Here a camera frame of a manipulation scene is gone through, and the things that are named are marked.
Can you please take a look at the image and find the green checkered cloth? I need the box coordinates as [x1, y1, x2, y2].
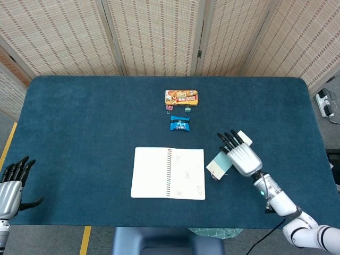
[189, 227, 244, 240]

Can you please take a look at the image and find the black box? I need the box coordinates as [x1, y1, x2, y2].
[325, 148, 340, 186]

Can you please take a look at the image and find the yellow orange snack box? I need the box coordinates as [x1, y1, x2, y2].
[165, 89, 199, 107]

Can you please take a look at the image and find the dark blue chair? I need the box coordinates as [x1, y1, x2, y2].
[113, 227, 225, 255]

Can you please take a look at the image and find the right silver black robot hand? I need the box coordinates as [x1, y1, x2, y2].
[217, 130, 264, 177]

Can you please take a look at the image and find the blue bookmark with pink tassel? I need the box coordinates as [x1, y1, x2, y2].
[206, 151, 233, 182]

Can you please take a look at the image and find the woven folding screen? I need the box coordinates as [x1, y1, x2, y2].
[0, 0, 340, 123]

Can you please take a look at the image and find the white rectangular block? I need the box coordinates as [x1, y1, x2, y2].
[237, 130, 253, 146]

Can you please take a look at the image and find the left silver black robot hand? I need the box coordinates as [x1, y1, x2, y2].
[0, 156, 44, 220]

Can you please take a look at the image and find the white power strip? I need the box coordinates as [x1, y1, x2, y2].
[315, 90, 335, 118]

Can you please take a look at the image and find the black cable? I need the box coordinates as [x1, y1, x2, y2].
[244, 217, 287, 255]

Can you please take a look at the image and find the open spiral notebook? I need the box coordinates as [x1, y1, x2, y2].
[130, 147, 206, 200]

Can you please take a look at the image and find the dark blue tablecloth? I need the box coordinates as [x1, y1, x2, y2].
[1, 76, 340, 229]

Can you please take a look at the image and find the blue snack packet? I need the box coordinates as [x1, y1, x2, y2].
[169, 115, 191, 132]

